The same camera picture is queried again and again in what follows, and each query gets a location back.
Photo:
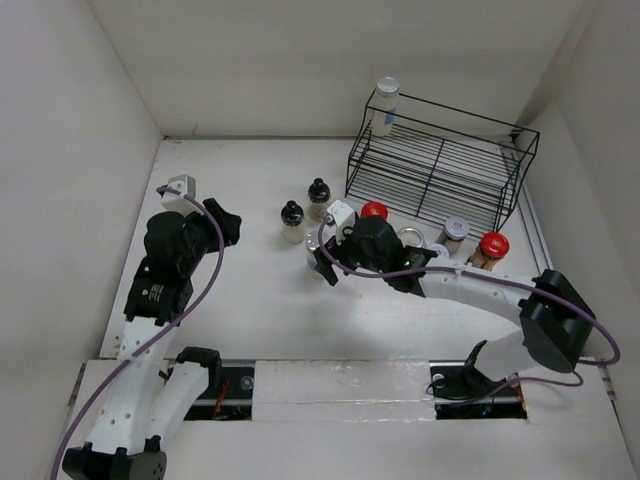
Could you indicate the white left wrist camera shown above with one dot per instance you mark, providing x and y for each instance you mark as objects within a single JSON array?
[{"x": 184, "y": 185}]

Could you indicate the silver-capped blue-label shaker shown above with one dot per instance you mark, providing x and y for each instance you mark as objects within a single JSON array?
[
  {"x": 383, "y": 103},
  {"x": 312, "y": 245}
]

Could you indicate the white-lid spice jar back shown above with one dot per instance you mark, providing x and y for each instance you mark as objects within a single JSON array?
[{"x": 453, "y": 233}]

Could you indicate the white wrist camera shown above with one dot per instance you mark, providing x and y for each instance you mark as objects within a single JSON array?
[
  {"x": 184, "y": 185},
  {"x": 342, "y": 215}
]

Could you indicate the black wire shelf rack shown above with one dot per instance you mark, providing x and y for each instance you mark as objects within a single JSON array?
[{"x": 429, "y": 161}]

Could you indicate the red-capped dark sauce bottle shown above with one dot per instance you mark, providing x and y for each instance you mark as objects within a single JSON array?
[{"x": 374, "y": 209}]

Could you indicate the black-capped brown spice bottle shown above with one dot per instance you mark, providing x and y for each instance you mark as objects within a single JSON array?
[{"x": 319, "y": 195}]

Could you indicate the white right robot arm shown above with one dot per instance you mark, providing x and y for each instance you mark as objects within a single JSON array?
[{"x": 552, "y": 322}]

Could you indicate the white-lid spice jar front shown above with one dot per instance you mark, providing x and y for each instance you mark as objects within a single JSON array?
[{"x": 440, "y": 250}]

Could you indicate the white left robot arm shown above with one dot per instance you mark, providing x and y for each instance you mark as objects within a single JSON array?
[{"x": 123, "y": 429}]

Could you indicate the black-capped white powder bottle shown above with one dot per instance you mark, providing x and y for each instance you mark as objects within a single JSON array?
[{"x": 292, "y": 217}]

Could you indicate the white-lid spice jar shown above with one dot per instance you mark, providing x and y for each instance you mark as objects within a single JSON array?
[
  {"x": 440, "y": 250},
  {"x": 453, "y": 233}
]

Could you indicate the red-lid brown sauce jar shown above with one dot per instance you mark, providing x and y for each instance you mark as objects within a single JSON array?
[{"x": 491, "y": 249}]

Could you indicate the open clear glass jar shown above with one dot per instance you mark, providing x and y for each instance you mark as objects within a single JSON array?
[{"x": 412, "y": 237}]

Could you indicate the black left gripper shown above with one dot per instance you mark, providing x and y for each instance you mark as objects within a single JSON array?
[{"x": 227, "y": 221}]

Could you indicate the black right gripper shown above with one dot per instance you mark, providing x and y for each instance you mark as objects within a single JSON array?
[{"x": 326, "y": 268}]

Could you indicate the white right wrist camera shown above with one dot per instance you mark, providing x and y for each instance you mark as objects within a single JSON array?
[{"x": 342, "y": 215}]

